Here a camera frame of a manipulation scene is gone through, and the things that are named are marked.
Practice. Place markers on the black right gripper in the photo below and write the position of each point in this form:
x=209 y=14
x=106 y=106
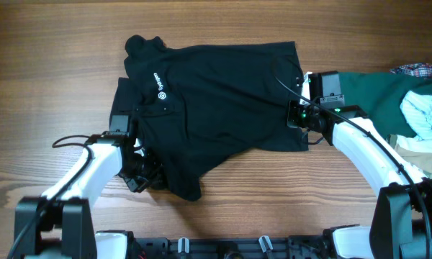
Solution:
x=292 y=121

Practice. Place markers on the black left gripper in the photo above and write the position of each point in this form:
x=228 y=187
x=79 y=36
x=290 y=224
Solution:
x=153 y=175

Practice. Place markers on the black polo shirt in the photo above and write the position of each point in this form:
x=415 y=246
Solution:
x=197 y=106

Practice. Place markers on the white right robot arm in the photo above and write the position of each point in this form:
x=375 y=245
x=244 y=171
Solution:
x=402 y=223

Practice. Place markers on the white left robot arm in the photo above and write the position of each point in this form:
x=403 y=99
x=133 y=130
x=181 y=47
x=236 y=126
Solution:
x=58 y=223

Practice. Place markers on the green garment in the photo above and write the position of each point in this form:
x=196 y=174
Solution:
x=380 y=96

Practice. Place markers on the light blue striped shirt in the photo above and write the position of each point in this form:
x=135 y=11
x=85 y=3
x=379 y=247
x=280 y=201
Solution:
x=417 y=111

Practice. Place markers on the beige cream garment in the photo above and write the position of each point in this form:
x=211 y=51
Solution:
x=414 y=151

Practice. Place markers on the red plaid shirt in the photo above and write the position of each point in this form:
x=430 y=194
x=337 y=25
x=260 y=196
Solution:
x=422 y=70

